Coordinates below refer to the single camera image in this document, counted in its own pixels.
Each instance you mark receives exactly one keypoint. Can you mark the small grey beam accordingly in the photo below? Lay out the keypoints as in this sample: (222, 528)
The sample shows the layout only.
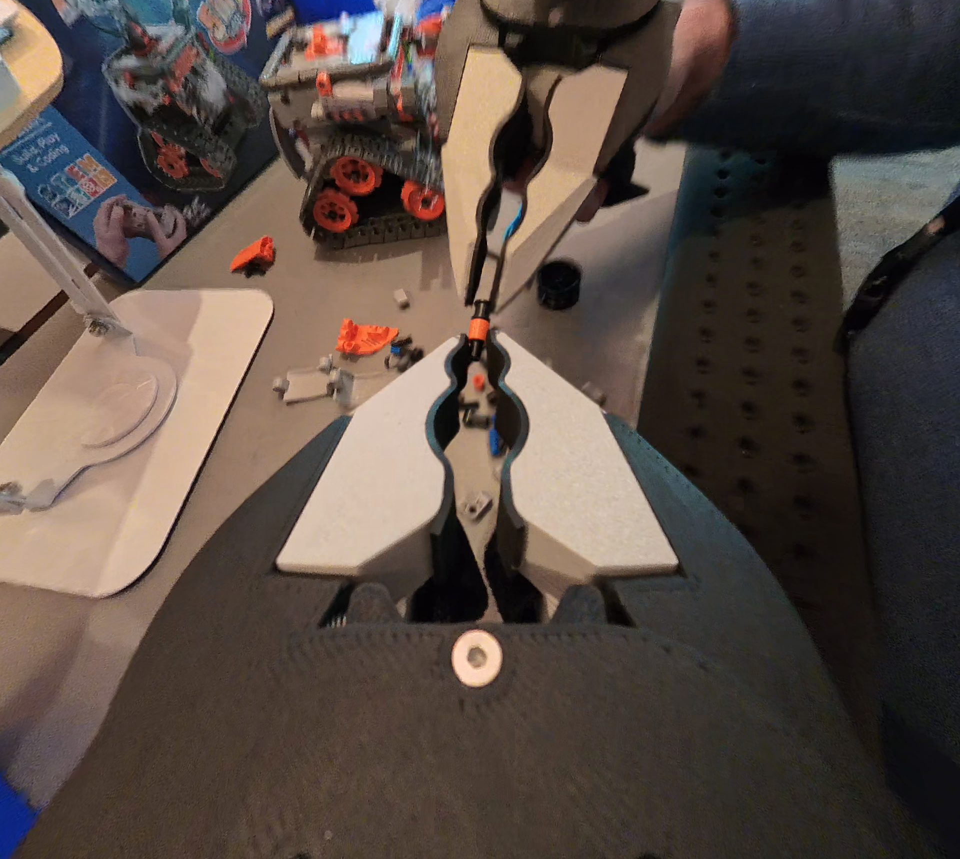
(403, 297)
(594, 392)

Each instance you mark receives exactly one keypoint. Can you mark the orange sloped panel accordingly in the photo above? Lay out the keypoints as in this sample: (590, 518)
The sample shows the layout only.
(364, 338)

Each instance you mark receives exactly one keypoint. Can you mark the grey orange toy tracked robot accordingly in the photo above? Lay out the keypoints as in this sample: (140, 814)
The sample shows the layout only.
(352, 124)

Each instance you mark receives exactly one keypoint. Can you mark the person's right hand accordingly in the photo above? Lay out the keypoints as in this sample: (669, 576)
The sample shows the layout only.
(697, 56)

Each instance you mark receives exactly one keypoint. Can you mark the black spoked wheel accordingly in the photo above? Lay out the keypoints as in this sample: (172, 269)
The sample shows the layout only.
(559, 285)

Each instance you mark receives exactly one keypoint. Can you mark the black pin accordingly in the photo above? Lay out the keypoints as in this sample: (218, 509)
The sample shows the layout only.
(472, 413)

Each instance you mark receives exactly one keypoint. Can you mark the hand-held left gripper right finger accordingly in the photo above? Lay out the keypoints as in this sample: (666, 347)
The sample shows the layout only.
(592, 499)

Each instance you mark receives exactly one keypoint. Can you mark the blue kit box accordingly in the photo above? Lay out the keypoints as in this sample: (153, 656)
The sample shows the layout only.
(112, 49)

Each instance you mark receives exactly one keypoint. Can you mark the orange curved piece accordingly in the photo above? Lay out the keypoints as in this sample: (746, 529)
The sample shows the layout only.
(251, 255)

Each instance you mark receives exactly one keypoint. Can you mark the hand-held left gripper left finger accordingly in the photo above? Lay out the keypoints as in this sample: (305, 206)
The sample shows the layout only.
(360, 499)

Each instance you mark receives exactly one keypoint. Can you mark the person's right forearm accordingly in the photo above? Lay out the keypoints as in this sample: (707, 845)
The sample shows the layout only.
(840, 49)

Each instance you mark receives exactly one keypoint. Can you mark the black dimpled pad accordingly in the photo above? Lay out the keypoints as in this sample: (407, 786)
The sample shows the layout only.
(750, 386)

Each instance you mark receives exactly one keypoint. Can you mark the light grey cross connector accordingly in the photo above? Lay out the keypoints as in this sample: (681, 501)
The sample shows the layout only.
(477, 506)

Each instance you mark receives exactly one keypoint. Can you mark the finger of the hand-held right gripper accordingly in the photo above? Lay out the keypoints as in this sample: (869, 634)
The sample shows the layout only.
(581, 139)
(469, 124)

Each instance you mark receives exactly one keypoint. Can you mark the white book stand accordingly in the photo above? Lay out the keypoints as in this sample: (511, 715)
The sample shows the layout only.
(150, 424)

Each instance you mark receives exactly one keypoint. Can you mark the black axle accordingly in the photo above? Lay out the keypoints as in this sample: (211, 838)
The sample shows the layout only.
(480, 311)

